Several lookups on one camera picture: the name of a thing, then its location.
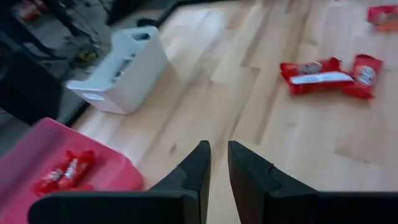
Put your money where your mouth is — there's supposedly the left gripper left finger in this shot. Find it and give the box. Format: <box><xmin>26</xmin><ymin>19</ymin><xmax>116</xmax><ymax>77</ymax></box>
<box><xmin>27</xmin><ymin>139</ymin><xmax>212</xmax><ymax>224</ymax></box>

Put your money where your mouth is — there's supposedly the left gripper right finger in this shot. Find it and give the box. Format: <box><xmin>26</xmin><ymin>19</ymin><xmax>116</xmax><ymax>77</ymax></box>
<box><xmin>227</xmin><ymin>139</ymin><xmax>398</xmax><ymax>224</ymax></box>

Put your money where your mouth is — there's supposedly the red KitKat candy bar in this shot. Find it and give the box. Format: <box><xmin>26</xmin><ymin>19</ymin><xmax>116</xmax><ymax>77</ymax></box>
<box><xmin>366</xmin><ymin>3</ymin><xmax>398</xmax><ymax>32</ymax></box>
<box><xmin>57</xmin><ymin>149</ymin><xmax>96</xmax><ymax>190</ymax></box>
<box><xmin>33</xmin><ymin>151</ymin><xmax>68</xmax><ymax>197</ymax></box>
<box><xmin>279</xmin><ymin>57</ymin><xmax>342</xmax><ymax>77</ymax></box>
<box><xmin>287</xmin><ymin>70</ymin><xmax>354</xmax><ymax>96</ymax></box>
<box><xmin>341</xmin><ymin>54</ymin><xmax>384</xmax><ymax>100</ymax></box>

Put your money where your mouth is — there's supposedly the orange gummy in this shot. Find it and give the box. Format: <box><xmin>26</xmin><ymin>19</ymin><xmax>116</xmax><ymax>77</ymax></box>
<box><xmin>376</xmin><ymin>21</ymin><xmax>398</xmax><ymax>33</ymax></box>

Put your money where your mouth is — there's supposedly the pink translucent plastic basket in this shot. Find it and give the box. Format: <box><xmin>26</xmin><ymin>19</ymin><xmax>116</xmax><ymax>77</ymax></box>
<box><xmin>0</xmin><ymin>117</ymin><xmax>146</xmax><ymax>224</ymax></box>

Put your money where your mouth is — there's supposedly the white plastic basket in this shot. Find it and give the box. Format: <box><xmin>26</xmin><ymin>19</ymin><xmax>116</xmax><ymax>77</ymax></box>
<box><xmin>65</xmin><ymin>26</ymin><xmax>171</xmax><ymax>115</ymax></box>

